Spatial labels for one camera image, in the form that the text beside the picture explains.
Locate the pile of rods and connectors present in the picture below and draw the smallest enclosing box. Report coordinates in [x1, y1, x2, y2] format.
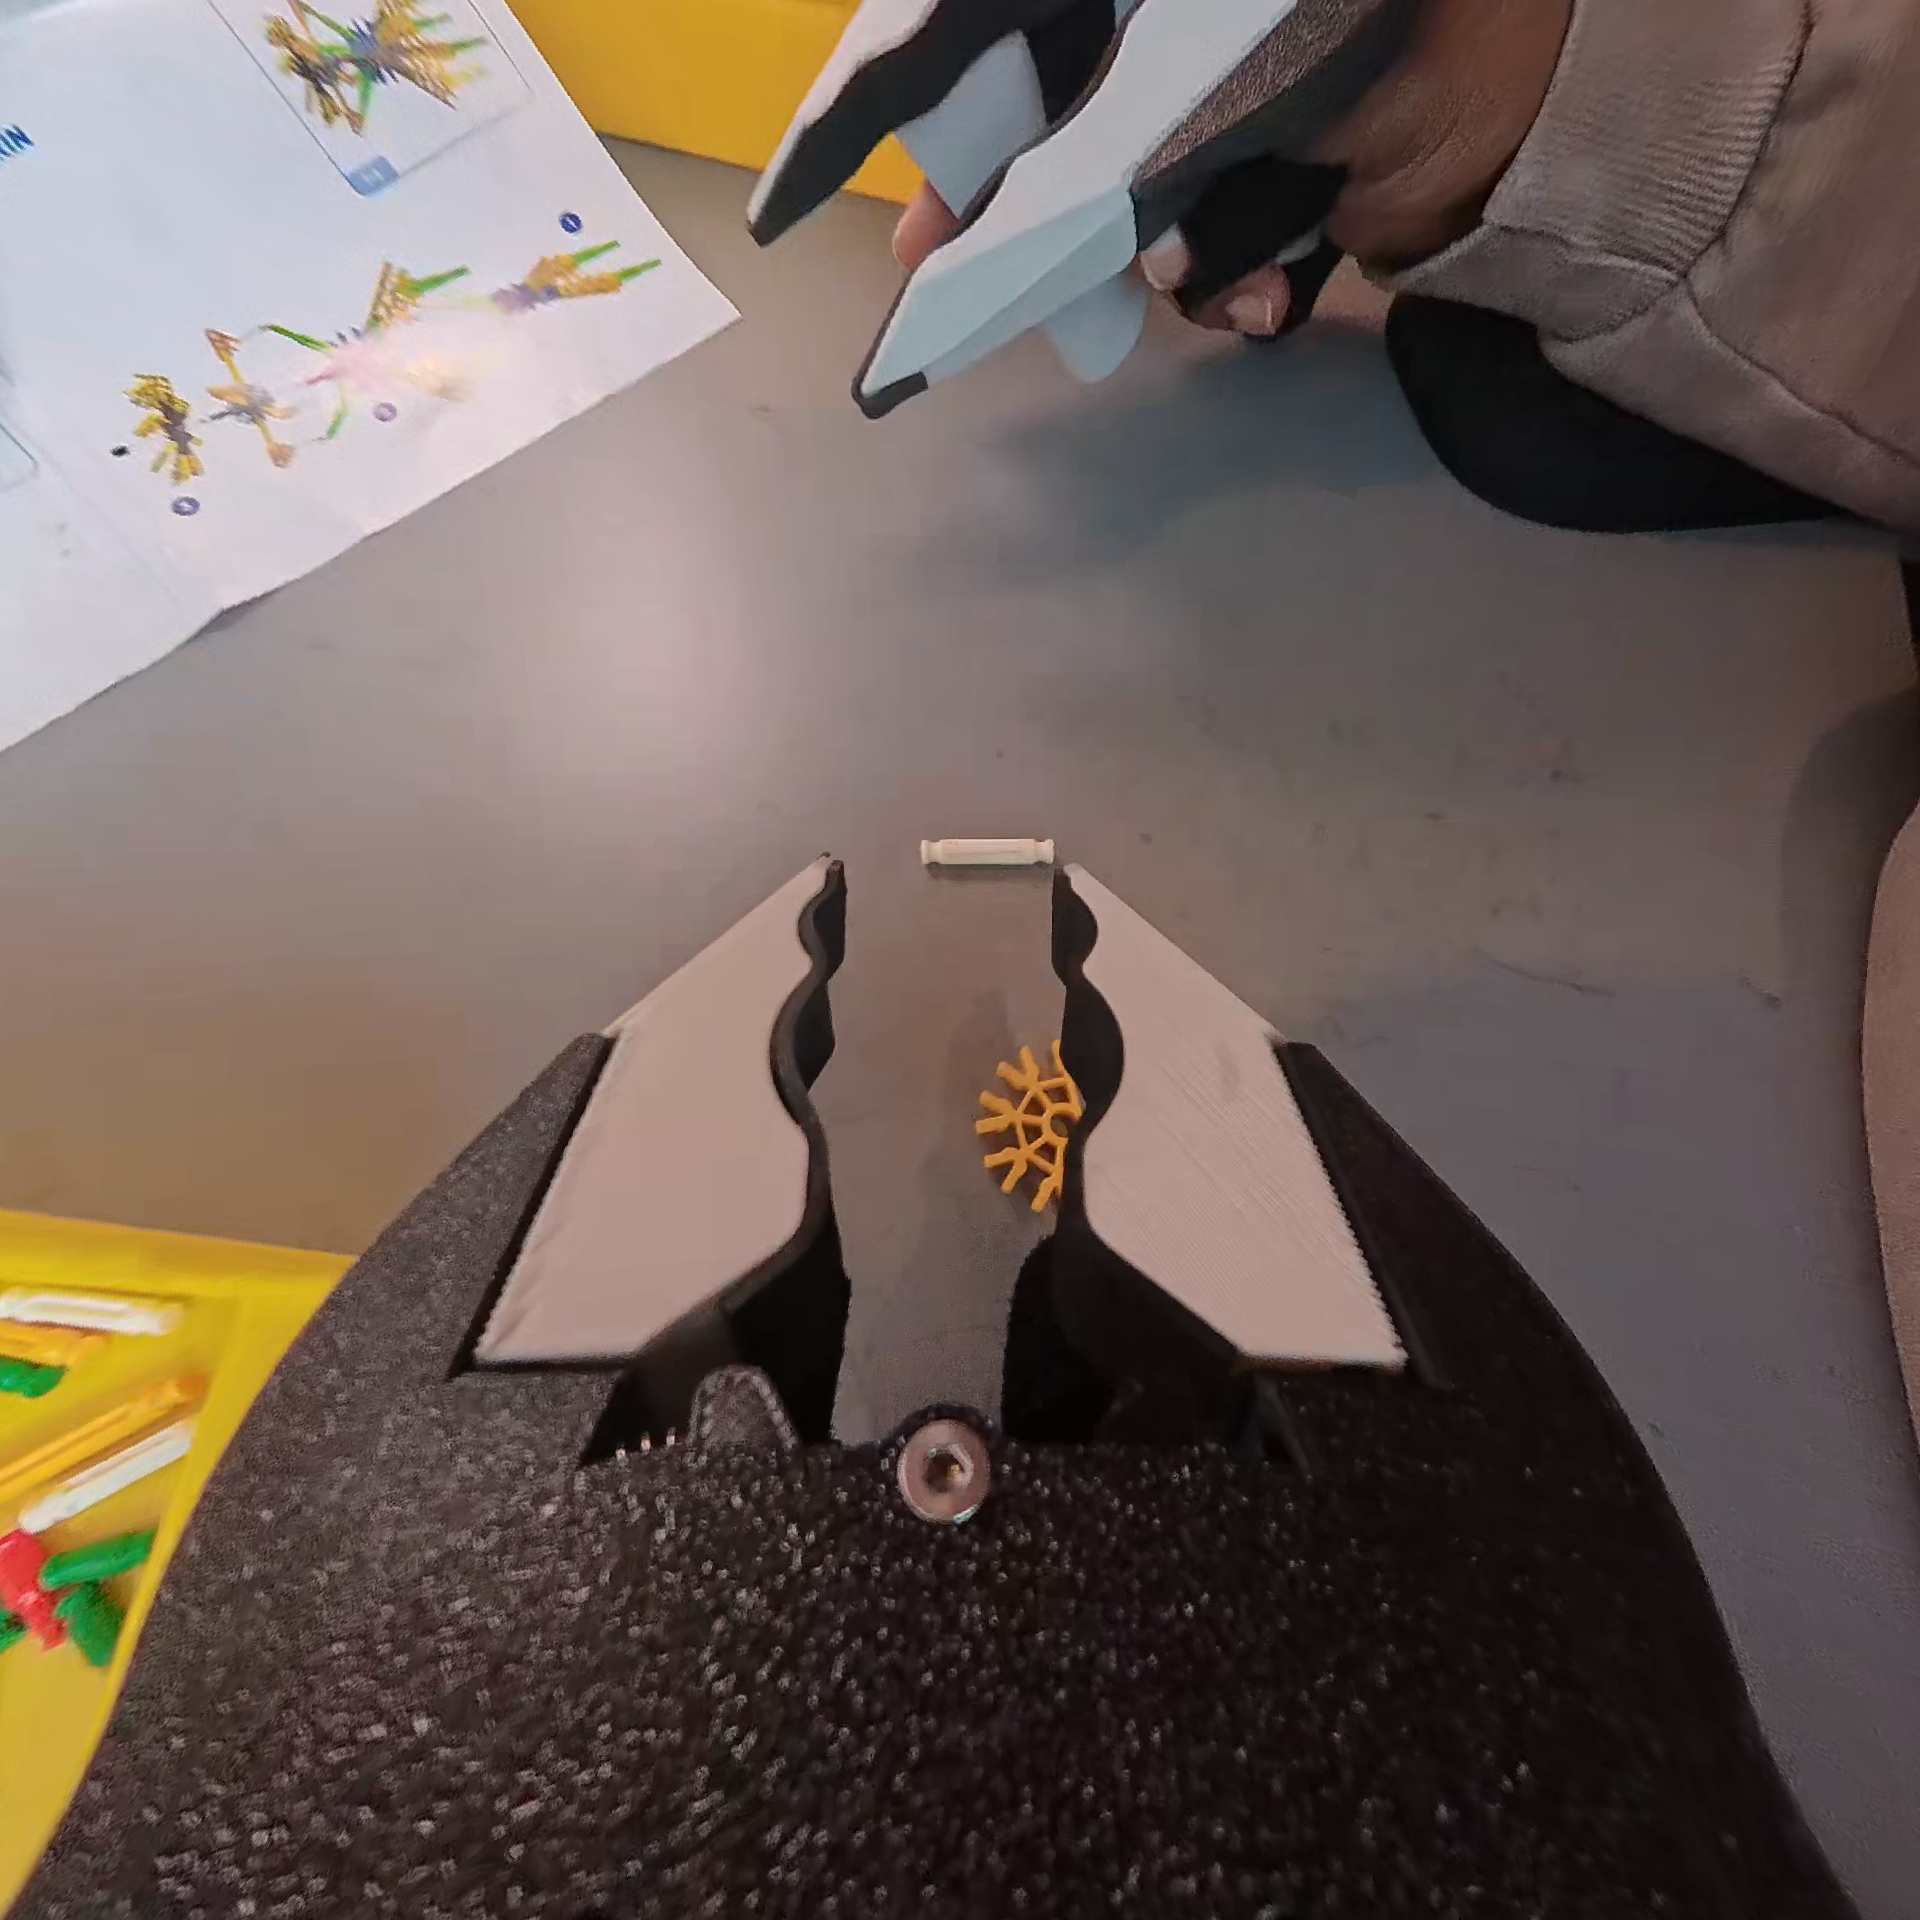
[0, 1282, 200, 1672]

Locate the yellow snowflake connector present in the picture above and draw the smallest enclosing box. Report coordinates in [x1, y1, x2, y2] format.
[975, 1041, 1086, 1214]

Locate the person's beige jacket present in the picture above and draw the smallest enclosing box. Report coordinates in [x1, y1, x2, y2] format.
[1861, 803, 1920, 1443]

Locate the white building instruction sheet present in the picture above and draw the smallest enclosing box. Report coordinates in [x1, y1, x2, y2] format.
[0, 0, 745, 754]

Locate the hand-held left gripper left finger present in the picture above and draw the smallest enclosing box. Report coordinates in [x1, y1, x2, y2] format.
[471, 855, 848, 1375]

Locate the person's right hand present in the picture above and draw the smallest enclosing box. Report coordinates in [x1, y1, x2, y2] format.
[892, 0, 1578, 338]

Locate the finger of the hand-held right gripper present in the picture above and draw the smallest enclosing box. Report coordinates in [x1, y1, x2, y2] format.
[848, 0, 1310, 426]
[745, 0, 1122, 252]

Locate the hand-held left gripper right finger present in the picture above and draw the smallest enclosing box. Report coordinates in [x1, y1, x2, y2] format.
[1048, 863, 1414, 1377]

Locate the yellow plastic bin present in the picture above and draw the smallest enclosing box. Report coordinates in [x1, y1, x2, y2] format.
[508, 0, 928, 208]
[0, 1204, 357, 1871]

